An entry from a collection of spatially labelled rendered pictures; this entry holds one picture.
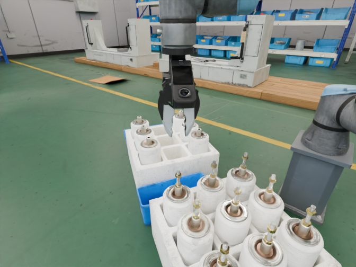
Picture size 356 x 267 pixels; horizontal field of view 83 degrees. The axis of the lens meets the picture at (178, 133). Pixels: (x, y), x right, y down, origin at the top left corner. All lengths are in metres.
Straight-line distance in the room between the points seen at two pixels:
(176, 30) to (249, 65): 2.12
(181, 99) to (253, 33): 2.14
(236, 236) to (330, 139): 0.48
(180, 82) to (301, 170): 0.66
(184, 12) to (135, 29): 3.18
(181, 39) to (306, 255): 0.56
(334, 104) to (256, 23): 1.77
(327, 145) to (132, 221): 0.78
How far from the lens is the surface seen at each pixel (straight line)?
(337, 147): 0.91
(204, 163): 0.95
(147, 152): 0.85
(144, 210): 0.81
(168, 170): 0.90
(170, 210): 0.63
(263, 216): 0.66
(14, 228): 1.09
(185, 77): 0.42
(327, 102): 0.85
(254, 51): 2.48
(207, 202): 0.68
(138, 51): 3.62
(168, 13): 0.44
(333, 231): 1.06
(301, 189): 0.97
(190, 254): 0.59
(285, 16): 5.09
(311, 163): 0.90
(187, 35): 0.44
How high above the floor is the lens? 0.70
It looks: 28 degrees down
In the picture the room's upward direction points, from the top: straight up
